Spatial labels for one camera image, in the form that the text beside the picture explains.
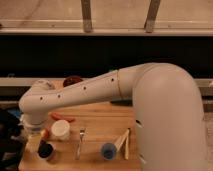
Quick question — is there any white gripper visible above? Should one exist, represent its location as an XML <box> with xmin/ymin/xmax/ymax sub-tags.
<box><xmin>22</xmin><ymin>114</ymin><xmax>47</xmax><ymax>153</ymax></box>

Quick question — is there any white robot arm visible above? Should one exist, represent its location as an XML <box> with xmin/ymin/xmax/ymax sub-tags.
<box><xmin>19</xmin><ymin>63</ymin><xmax>207</xmax><ymax>171</ymax></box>

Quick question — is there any metal cup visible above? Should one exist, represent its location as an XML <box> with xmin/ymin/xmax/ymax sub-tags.
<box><xmin>37</xmin><ymin>143</ymin><xmax>55</xmax><ymax>161</ymax></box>

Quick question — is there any white cup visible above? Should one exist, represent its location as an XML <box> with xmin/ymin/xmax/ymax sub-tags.
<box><xmin>51</xmin><ymin>120</ymin><xmax>70</xmax><ymax>141</ymax></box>

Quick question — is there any red yellow apple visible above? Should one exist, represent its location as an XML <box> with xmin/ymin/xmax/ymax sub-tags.
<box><xmin>42</xmin><ymin>129</ymin><xmax>49</xmax><ymax>139</ymax></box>

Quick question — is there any black bag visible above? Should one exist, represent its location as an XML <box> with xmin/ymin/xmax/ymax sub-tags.
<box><xmin>0</xmin><ymin>109</ymin><xmax>23</xmax><ymax>171</ymax></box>

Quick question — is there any orange carrot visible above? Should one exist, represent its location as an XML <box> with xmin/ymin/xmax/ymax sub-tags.
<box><xmin>50</xmin><ymin>113</ymin><xmax>75</xmax><ymax>123</ymax></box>

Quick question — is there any silver fork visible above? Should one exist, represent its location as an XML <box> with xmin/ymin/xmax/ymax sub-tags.
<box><xmin>76</xmin><ymin>128</ymin><xmax>86</xmax><ymax>160</ymax></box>

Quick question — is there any dark red bowl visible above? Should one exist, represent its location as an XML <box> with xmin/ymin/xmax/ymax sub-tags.
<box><xmin>63</xmin><ymin>76</ymin><xmax>82</xmax><ymax>87</ymax></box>

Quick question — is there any wooden stick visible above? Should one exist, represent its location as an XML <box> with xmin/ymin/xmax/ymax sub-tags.
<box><xmin>124</xmin><ymin>128</ymin><xmax>130</xmax><ymax>160</ymax></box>

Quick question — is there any grey left window post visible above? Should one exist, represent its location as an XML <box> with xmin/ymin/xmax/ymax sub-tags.
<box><xmin>81</xmin><ymin>0</ymin><xmax>92</xmax><ymax>33</ymax></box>

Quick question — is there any grey window post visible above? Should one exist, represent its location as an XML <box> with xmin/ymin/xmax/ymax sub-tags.
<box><xmin>144</xmin><ymin>0</ymin><xmax>161</xmax><ymax>33</ymax></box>
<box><xmin>81</xmin><ymin>0</ymin><xmax>92</xmax><ymax>33</ymax></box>

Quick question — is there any grey right window post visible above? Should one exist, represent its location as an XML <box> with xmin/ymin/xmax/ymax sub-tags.
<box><xmin>144</xmin><ymin>0</ymin><xmax>161</xmax><ymax>33</ymax></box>

